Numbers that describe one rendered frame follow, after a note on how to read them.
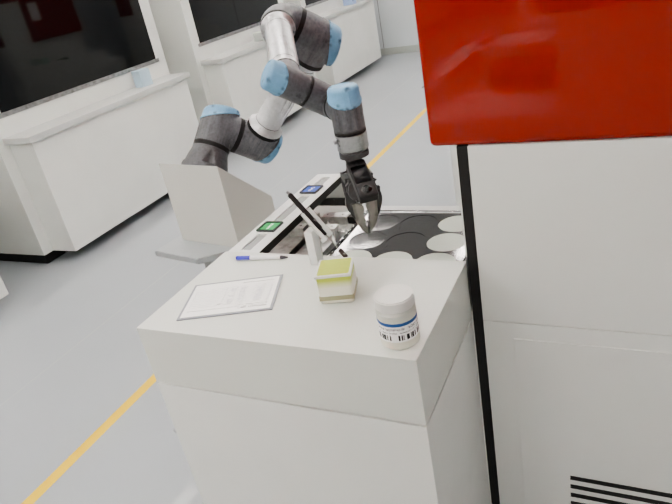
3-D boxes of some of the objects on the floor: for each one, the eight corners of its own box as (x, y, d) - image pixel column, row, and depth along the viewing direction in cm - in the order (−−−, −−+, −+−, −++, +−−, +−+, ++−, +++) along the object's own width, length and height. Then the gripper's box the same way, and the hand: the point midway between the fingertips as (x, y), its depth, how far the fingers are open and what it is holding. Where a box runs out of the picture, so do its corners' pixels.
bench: (220, 171, 564) (152, -75, 477) (74, 267, 422) (-60, -56, 335) (131, 173, 611) (54, -49, 524) (-27, 261, 470) (-168, -24, 383)
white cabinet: (531, 416, 222) (519, 206, 187) (467, 692, 146) (426, 428, 111) (366, 392, 250) (329, 206, 215) (241, 613, 175) (151, 382, 139)
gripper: (366, 140, 152) (379, 219, 161) (331, 149, 151) (346, 228, 160) (375, 149, 144) (388, 231, 154) (338, 158, 144) (353, 240, 153)
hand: (368, 229), depth 154 cm, fingers closed
